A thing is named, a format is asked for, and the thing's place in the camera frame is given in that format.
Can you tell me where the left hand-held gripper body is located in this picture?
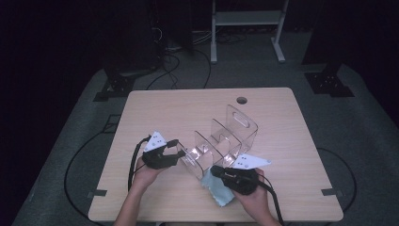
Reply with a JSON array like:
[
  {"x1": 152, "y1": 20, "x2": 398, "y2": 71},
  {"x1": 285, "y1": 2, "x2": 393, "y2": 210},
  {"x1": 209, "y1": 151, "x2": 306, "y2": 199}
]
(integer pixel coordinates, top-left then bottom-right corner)
[{"x1": 141, "y1": 131, "x2": 179, "y2": 170}]

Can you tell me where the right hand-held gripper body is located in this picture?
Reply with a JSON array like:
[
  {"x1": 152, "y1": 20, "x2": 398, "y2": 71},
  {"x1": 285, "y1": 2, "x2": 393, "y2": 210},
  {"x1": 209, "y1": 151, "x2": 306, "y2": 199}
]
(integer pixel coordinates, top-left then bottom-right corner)
[{"x1": 219, "y1": 153, "x2": 272, "y2": 196}]

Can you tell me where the light blue cleaning cloth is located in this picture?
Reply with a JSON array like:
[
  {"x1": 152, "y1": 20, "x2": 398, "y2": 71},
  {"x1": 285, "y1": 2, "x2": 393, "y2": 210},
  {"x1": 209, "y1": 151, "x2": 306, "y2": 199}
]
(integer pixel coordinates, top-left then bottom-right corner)
[{"x1": 200, "y1": 170, "x2": 235, "y2": 208}]

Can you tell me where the clear acrylic organizer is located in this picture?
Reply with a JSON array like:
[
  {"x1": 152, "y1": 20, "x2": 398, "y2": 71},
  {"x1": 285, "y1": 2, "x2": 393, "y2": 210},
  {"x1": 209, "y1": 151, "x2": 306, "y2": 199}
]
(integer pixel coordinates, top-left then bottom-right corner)
[{"x1": 177, "y1": 104, "x2": 259, "y2": 182}]

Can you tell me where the person's left hand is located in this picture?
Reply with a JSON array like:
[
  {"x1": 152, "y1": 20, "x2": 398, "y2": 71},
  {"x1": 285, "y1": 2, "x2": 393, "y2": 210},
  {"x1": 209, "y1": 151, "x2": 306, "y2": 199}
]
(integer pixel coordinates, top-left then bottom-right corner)
[{"x1": 132, "y1": 156, "x2": 165, "y2": 192}]

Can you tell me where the person's right hand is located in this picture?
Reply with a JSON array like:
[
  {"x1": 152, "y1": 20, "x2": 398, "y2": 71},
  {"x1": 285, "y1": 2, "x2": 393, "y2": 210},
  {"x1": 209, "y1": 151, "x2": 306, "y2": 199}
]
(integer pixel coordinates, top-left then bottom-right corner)
[{"x1": 233, "y1": 168, "x2": 271, "y2": 218}]

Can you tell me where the black tape square outline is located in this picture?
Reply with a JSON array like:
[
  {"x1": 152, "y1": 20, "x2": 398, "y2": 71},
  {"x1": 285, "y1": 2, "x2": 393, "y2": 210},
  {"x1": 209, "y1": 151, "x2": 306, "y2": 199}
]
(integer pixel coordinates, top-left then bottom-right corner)
[{"x1": 103, "y1": 114, "x2": 122, "y2": 134}]

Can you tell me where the black tape strip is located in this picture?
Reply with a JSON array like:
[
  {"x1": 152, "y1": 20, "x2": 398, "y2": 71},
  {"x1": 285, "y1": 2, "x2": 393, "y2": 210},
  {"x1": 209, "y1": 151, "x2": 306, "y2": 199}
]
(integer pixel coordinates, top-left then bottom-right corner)
[
  {"x1": 321, "y1": 187, "x2": 344, "y2": 198},
  {"x1": 87, "y1": 188, "x2": 108, "y2": 199}
]

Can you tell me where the black stand with base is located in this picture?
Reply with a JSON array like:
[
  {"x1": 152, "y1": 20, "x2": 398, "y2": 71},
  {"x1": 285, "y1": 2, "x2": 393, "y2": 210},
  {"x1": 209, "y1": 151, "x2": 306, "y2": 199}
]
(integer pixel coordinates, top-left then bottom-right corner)
[
  {"x1": 92, "y1": 0, "x2": 164, "y2": 103},
  {"x1": 302, "y1": 0, "x2": 356, "y2": 98}
]

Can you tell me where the left hand-held gripper cable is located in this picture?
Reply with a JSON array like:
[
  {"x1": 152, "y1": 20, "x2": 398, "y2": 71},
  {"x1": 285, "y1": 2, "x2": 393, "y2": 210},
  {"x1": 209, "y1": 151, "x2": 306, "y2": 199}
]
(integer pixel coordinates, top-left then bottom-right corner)
[{"x1": 127, "y1": 135, "x2": 152, "y2": 192}]

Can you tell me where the hand-held gripper cable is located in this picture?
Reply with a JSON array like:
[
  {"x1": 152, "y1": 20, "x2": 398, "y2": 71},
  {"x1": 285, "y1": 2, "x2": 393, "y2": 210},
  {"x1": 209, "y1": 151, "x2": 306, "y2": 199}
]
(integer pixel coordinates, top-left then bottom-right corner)
[
  {"x1": 127, "y1": 135, "x2": 152, "y2": 192},
  {"x1": 257, "y1": 175, "x2": 285, "y2": 226}
]

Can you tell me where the right hand-held gripper cable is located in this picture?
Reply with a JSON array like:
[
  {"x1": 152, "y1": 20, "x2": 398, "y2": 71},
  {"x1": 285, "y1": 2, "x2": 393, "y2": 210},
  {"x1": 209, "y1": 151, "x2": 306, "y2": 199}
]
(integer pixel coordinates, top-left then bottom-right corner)
[{"x1": 257, "y1": 175, "x2": 285, "y2": 226}]

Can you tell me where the thin black floor cable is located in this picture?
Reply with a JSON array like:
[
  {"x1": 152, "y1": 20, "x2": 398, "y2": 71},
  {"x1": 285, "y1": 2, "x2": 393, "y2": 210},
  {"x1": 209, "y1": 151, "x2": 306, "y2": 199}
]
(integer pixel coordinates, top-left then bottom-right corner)
[
  {"x1": 147, "y1": 53, "x2": 182, "y2": 89},
  {"x1": 192, "y1": 48, "x2": 213, "y2": 89}
]

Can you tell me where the black looped floor cable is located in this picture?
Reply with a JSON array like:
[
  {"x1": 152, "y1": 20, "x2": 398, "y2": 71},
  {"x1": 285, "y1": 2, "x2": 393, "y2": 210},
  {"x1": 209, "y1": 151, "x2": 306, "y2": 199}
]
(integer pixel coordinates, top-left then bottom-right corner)
[
  {"x1": 64, "y1": 125, "x2": 126, "y2": 226},
  {"x1": 316, "y1": 147, "x2": 358, "y2": 213}
]

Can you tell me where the white metal stand frame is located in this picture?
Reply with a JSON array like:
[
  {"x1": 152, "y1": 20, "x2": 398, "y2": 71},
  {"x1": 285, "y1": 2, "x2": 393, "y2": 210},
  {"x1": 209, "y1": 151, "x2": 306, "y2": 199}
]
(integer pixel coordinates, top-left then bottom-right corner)
[{"x1": 210, "y1": 0, "x2": 290, "y2": 64}]

